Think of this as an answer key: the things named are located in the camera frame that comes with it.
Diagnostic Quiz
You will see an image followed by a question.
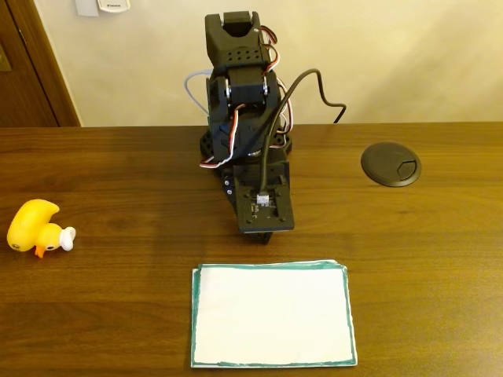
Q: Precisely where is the red white black servo wire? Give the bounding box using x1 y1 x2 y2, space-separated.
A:
199 103 248 170
259 24 295 135

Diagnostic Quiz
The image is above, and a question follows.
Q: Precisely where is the yellow rubber duck toy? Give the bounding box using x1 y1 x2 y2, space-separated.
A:
6 199 77 259

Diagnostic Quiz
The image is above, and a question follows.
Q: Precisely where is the black round desk grommet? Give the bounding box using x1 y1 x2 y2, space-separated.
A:
360 141 423 188

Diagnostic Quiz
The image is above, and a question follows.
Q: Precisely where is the brown wooden door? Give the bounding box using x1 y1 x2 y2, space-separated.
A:
0 0 82 128

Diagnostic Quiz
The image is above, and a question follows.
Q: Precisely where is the white wall controller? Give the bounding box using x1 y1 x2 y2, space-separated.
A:
96 0 132 13

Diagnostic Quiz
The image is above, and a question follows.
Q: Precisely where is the black square camera board mount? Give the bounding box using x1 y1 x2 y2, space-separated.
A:
234 174 296 233

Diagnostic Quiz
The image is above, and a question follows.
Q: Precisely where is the white wall switch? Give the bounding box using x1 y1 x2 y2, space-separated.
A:
75 0 100 17

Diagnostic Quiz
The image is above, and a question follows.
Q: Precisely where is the black camera cable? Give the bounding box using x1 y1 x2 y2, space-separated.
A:
257 68 347 197

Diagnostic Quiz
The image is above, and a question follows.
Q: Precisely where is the white thin cable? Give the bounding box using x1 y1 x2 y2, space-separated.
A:
183 69 214 115

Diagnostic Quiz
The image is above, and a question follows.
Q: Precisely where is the white paper with green border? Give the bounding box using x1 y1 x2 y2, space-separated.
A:
190 258 359 369

